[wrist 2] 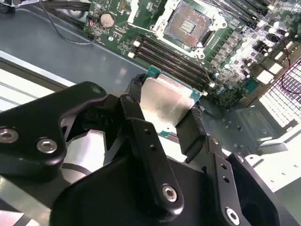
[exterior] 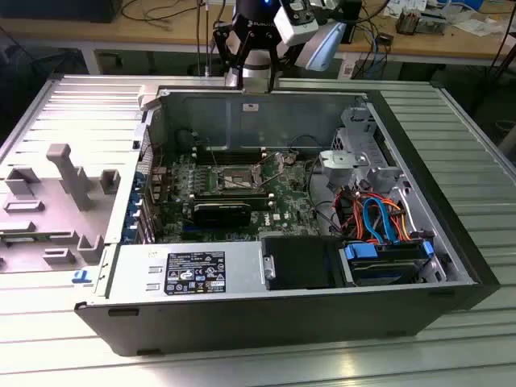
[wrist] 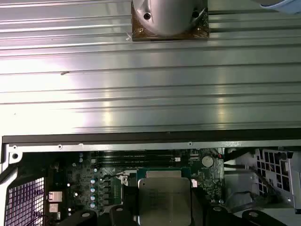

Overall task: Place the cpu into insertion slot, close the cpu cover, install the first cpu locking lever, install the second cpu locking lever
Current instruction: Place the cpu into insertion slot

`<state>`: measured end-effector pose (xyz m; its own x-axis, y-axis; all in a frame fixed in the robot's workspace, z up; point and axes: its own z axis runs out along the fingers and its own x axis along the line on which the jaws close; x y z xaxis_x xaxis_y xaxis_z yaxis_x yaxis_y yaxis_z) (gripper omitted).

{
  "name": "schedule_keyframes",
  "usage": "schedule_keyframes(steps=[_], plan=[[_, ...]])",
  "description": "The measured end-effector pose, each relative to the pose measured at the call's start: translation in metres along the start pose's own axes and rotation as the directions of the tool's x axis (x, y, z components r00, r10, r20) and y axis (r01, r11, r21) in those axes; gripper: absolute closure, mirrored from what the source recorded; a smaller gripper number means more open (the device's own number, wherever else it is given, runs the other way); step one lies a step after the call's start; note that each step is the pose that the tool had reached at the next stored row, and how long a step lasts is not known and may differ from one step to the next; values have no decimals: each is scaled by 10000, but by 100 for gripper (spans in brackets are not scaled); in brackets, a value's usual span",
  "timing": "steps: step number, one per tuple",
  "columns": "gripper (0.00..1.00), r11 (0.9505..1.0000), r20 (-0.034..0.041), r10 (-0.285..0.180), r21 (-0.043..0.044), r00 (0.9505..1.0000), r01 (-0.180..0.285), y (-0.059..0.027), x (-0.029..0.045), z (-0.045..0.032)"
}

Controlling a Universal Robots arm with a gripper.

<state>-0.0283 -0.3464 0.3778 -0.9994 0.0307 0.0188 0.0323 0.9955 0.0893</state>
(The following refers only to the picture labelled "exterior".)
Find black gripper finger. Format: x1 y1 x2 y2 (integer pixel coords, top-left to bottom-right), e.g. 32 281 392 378
252 31 283 92
212 22 251 90

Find metal socket cover frame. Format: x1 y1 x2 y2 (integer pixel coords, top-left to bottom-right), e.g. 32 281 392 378
252 151 286 190

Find thin metal locking lever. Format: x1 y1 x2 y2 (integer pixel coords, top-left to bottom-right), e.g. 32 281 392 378
205 136 223 169
258 157 283 189

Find CPU socket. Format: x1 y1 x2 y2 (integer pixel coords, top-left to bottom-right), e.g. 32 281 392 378
209 163 269 194

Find black upright box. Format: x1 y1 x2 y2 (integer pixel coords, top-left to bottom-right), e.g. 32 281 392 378
339 0 364 45

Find silver disk bay cage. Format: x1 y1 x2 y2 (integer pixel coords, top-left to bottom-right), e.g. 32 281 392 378
318 105 407 195

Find brown coil transformer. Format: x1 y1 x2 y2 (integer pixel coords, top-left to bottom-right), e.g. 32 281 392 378
395 10 423 36

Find green motherboard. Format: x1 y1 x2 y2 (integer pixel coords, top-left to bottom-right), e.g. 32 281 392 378
151 147 326 243

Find long wooden desk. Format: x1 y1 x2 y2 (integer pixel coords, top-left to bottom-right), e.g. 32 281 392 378
0 11 516 68

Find black flat box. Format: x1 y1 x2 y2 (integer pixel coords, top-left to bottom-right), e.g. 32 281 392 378
0 0 123 24

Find black graphics card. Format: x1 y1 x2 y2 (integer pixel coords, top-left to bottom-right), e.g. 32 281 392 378
191 200 253 230

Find white papers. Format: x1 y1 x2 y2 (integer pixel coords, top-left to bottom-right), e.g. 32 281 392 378
453 10 507 40

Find hard disk in blue carrier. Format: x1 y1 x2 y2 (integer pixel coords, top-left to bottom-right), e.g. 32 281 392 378
337 238 435 289

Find silver power supply with label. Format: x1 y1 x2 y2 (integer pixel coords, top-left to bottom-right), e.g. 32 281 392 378
94 240 268 302

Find grey parts rack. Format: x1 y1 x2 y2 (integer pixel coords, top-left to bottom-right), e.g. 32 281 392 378
0 143 122 276

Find black open PC case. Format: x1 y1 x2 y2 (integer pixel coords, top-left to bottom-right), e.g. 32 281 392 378
74 82 503 358

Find white camera box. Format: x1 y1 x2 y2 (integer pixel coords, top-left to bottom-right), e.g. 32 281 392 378
273 0 319 46

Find white corner bracket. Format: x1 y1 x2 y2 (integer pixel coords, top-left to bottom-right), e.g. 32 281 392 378
136 83 166 113

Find thin blue cable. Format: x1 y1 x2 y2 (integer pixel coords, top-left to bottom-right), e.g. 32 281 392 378
360 18 386 77

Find thin black wire loop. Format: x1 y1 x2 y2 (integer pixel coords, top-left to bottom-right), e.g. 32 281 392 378
306 156 343 237

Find red black wire bundle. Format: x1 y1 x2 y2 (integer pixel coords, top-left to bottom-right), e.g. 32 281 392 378
333 188 356 239

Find blue flat data wire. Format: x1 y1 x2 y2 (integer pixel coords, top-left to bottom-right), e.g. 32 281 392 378
377 195 404 247
361 194 385 245

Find orange yellow wire bundle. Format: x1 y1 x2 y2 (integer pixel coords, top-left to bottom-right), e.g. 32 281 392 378
350 192 418 243

